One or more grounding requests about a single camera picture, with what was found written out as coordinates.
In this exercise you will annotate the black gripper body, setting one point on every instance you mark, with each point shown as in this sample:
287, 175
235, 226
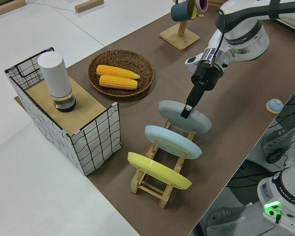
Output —
206, 76

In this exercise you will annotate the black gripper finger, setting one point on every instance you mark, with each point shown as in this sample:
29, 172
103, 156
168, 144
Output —
194, 97

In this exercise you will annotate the gray plate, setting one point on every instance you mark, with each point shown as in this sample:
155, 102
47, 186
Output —
172, 115

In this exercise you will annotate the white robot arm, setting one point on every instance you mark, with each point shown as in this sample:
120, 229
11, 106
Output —
245, 32

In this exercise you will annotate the light blue plate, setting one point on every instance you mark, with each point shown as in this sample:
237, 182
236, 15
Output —
169, 141

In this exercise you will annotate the yellow plate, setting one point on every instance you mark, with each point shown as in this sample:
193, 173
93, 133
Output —
157, 169

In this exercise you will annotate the wooden plate rack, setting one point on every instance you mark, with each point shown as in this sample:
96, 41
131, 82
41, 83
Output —
134, 186

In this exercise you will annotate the wooden mug tree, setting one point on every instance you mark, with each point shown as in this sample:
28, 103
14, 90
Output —
179, 39

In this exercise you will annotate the brown table mat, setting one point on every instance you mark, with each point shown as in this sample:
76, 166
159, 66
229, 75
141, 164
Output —
211, 159

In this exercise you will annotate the dark blue mug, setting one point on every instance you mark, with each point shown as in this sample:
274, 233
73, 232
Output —
179, 11

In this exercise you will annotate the pink mug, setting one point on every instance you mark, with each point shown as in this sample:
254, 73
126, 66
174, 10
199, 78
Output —
203, 5

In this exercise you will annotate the small blue round object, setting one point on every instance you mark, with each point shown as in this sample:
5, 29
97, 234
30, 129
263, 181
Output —
274, 104

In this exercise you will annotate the yellow corn cob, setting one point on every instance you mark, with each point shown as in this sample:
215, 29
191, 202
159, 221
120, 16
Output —
113, 70
118, 82

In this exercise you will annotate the pink binder clip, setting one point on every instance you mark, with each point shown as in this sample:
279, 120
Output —
77, 134
115, 106

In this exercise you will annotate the round wicker basket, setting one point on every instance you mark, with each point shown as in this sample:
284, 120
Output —
118, 57

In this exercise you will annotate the wooden shelf board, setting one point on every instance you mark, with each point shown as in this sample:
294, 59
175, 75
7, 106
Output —
83, 110

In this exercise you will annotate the green binder clip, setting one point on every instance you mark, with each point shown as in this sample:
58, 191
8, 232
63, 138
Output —
64, 132
7, 72

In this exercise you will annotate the wooden block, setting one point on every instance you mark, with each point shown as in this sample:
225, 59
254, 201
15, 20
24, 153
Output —
7, 8
88, 6

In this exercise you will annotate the white cylindrical grinder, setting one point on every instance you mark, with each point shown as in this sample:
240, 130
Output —
55, 76

